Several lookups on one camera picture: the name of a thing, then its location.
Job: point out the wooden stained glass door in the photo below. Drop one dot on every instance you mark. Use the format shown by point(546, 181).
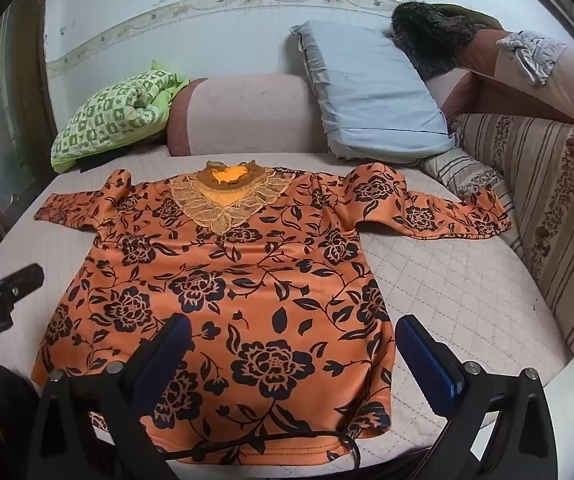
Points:
point(2, 135)

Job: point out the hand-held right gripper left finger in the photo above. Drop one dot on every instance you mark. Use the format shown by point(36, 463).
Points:
point(167, 355)

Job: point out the green patterned blanket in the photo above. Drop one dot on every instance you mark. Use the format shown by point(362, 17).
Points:
point(112, 110)

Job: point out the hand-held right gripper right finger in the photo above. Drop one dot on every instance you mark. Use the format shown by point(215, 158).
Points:
point(424, 360)

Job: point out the large striped floral cushion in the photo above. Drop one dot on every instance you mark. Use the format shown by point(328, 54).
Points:
point(552, 200)

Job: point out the grey white crumpled cloth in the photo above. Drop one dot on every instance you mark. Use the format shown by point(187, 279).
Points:
point(532, 55)

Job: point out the pink quilted bed cover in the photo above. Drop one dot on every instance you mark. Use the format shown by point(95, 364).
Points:
point(457, 300)

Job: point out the small striped floral pillow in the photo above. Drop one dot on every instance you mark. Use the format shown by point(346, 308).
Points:
point(467, 175)

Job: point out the pink sofa backrest cushion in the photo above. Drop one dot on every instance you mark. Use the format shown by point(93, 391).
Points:
point(252, 115)

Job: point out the dark fur-trimmed jacket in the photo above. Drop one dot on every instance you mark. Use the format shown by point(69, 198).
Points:
point(432, 35)

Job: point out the pink brown sofa armrest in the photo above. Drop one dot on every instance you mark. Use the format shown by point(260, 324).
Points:
point(517, 90)

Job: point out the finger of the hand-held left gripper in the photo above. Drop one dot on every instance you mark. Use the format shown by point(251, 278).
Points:
point(19, 280)

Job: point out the orange floral blouse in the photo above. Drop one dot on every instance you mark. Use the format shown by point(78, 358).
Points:
point(247, 280)

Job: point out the light blue pillow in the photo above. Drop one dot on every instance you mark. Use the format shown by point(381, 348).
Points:
point(372, 95)

